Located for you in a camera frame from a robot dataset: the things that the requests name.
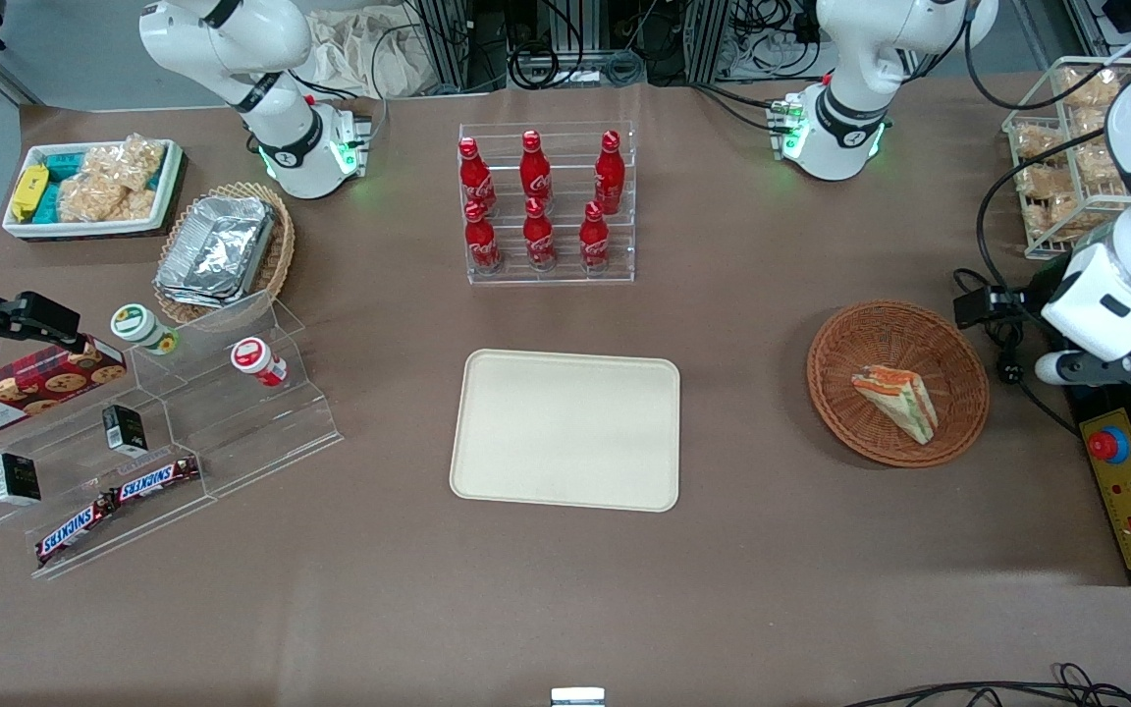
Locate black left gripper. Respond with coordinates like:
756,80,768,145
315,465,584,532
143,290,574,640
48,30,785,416
953,283,1067,330

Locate triangular sandwich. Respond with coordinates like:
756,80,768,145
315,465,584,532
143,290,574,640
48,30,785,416
852,365,940,446

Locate grey arm base connector block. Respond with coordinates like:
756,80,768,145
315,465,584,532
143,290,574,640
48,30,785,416
333,106,376,180
768,92,810,161

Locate brown wicker basket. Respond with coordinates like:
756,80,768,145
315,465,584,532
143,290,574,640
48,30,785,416
807,300,991,468

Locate light wicker oval basket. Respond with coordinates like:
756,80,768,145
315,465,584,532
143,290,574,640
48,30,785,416
152,182,296,326

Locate beige plastic tray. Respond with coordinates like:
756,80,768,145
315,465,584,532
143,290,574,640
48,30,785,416
450,349,681,514

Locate red tartan cookie box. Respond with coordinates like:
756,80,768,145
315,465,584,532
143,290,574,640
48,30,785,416
0,338,129,443

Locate green lid white cup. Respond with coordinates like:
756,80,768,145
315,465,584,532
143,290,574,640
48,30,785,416
111,303,180,355

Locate white rectangular snack bin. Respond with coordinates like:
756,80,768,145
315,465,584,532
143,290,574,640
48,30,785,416
2,138,185,241

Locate bagged fried snack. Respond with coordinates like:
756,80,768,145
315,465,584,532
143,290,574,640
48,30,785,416
1025,191,1108,244
1056,67,1122,107
1074,106,1118,148
1014,126,1067,164
1081,142,1128,190
1014,162,1077,199

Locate small black box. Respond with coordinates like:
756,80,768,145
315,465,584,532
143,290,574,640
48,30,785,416
0,452,43,508
102,404,148,458

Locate yellow snack pack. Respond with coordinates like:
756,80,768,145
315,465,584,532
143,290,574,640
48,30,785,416
11,164,50,223

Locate clear bag of rice crackers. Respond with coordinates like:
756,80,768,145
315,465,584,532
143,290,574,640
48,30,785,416
56,135,167,224

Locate teal snack pack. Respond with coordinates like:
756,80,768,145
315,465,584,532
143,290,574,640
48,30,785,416
38,151,92,224

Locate stacked foil containers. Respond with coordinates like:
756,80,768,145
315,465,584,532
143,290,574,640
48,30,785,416
154,195,278,309

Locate brown snickers bar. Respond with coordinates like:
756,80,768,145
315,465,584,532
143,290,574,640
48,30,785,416
115,456,202,504
35,494,121,567

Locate red lid white cup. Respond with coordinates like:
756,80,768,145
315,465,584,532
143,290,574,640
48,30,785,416
231,337,289,388

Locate clear acrylic stepped display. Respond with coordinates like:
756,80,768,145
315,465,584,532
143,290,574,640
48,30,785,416
0,290,345,581

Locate red cola bottle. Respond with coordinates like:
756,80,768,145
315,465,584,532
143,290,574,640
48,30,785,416
464,199,504,275
520,130,554,212
579,201,612,272
458,136,498,215
523,197,558,272
594,130,625,215

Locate beige crumpled cloth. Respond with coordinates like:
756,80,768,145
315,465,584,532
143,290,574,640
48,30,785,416
305,8,431,100

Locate clear acrylic bottle rack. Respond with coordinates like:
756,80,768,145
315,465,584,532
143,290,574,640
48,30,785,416
458,121,636,287

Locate black power cord with plug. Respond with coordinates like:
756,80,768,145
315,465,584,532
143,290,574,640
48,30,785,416
953,267,1083,439

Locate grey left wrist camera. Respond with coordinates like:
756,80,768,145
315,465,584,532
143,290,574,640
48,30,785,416
1035,346,1131,387

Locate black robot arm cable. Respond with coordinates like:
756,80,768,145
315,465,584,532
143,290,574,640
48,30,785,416
963,0,1131,288

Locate white wire basket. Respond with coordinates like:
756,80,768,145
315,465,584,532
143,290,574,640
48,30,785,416
1002,56,1131,262

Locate black floor cables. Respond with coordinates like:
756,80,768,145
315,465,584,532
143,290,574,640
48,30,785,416
840,663,1131,707

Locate aluminium frame post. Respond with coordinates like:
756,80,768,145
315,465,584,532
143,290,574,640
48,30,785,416
416,0,510,95
686,0,731,85

